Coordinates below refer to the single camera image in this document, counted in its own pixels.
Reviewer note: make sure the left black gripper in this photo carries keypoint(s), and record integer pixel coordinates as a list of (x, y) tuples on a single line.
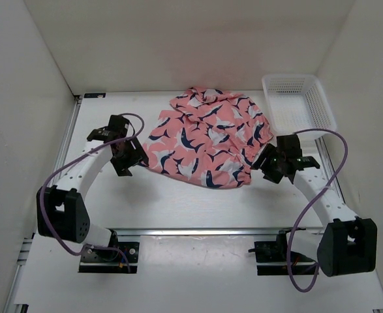
[(121, 167)]

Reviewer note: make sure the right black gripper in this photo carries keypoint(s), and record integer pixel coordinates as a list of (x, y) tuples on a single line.
[(269, 152)]

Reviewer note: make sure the pink shark print shorts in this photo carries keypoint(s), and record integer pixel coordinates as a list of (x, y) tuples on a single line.
[(208, 138)]

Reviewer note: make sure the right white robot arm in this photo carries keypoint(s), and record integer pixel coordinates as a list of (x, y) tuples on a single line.
[(348, 244)]

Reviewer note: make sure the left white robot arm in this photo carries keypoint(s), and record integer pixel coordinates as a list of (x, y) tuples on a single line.
[(61, 210)]

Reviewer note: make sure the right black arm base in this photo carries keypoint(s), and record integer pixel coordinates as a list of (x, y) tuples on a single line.
[(271, 257)]

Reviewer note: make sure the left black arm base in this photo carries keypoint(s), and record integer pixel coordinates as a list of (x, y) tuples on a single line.
[(122, 260)]

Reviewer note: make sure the white plastic mesh basket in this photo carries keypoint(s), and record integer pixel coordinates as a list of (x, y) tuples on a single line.
[(297, 102)]

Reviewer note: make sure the aluminium right rail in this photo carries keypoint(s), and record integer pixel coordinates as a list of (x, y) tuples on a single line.
[(328, 167)]

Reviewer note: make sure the aluminium rail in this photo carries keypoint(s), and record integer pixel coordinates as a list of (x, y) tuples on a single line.
[(67, 135), (328, 167), (196, 232)]

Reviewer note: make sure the aluminium front rail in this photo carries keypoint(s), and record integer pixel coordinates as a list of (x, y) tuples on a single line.
[(196, 232)]

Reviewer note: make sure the aluminium left rail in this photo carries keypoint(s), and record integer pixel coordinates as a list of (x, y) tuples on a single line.
[(67, 135)]

